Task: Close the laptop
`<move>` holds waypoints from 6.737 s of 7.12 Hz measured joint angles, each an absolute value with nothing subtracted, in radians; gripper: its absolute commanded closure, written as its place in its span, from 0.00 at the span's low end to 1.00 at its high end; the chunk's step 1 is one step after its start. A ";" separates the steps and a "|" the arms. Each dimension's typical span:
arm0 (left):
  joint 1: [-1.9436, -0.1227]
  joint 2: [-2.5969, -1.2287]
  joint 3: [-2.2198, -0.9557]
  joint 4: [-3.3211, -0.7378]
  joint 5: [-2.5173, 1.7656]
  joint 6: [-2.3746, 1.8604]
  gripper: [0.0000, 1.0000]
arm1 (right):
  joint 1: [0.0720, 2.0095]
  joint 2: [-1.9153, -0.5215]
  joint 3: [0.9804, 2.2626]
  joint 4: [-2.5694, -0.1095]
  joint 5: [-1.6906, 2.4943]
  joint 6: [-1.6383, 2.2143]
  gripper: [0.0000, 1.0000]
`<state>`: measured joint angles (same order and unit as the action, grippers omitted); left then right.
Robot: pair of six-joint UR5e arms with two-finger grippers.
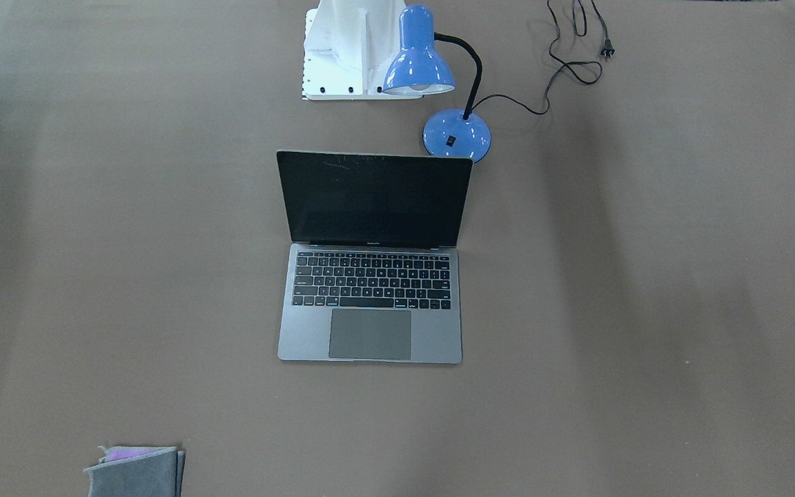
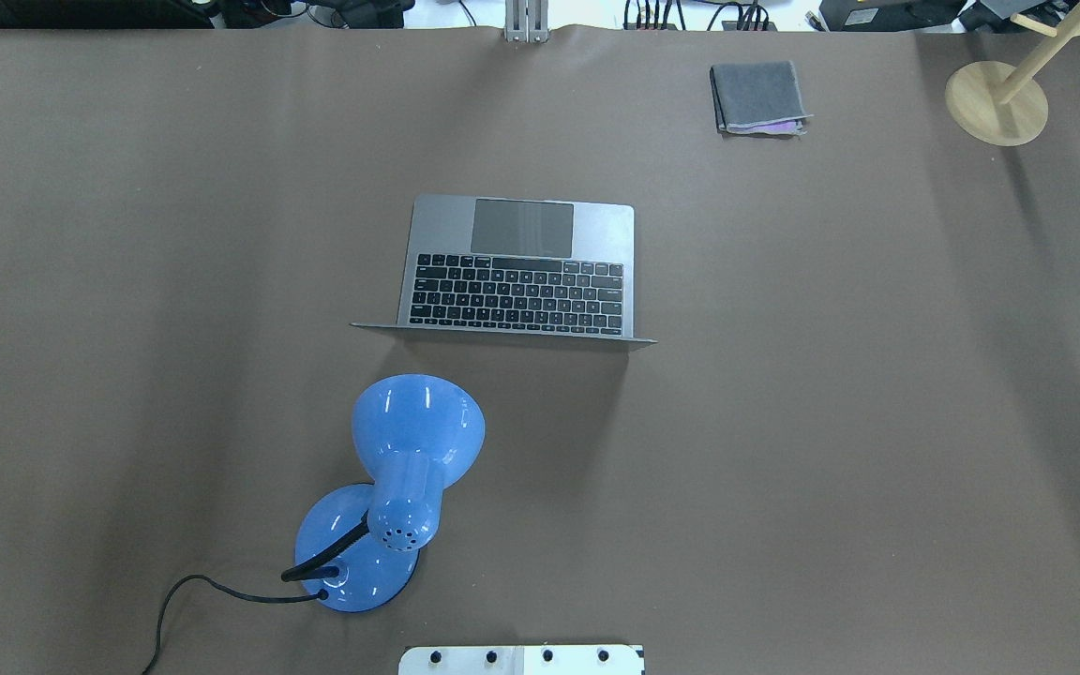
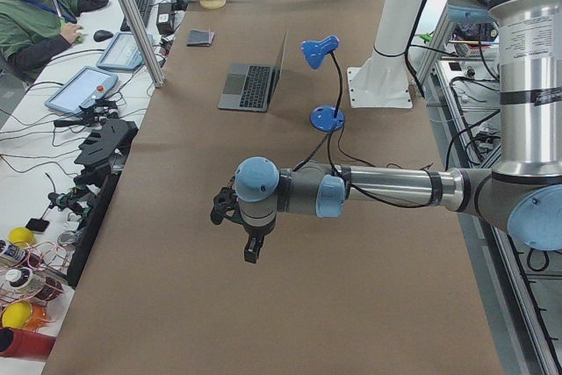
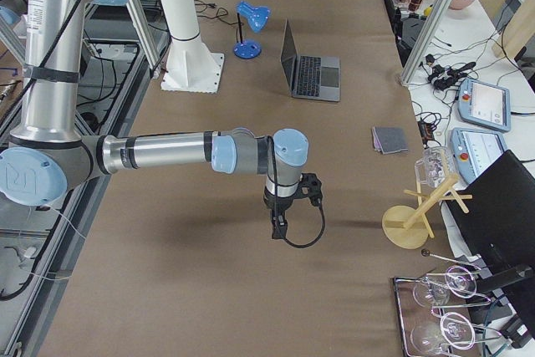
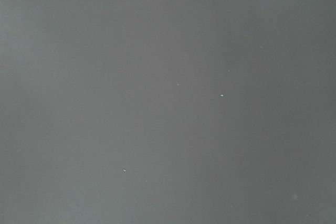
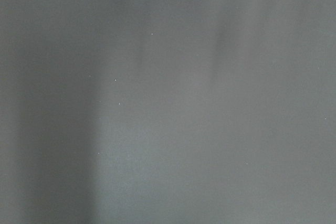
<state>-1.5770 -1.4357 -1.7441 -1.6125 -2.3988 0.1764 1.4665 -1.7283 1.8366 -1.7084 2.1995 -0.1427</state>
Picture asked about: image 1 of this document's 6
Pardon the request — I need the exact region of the grey laptop computer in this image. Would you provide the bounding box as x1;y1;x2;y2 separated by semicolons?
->
277;150;473;364

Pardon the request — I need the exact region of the blue desk lamp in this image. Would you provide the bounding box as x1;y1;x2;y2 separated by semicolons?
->
382;3;491;163

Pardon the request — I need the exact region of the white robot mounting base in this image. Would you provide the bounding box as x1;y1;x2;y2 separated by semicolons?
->
301;1;408;101

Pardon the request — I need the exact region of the grey folded cloth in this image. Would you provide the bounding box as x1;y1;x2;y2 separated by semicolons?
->
84;447;185;496

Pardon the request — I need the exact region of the purple cloth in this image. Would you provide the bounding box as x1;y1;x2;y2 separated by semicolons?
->
99;446;164;465

